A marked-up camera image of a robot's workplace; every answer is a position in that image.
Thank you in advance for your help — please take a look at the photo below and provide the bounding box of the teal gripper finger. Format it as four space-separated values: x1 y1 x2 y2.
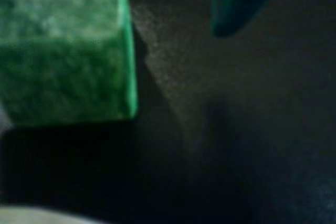
209 0 286 38

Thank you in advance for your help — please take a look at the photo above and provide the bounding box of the green wooden cube block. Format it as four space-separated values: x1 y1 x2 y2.
0 0 139 126

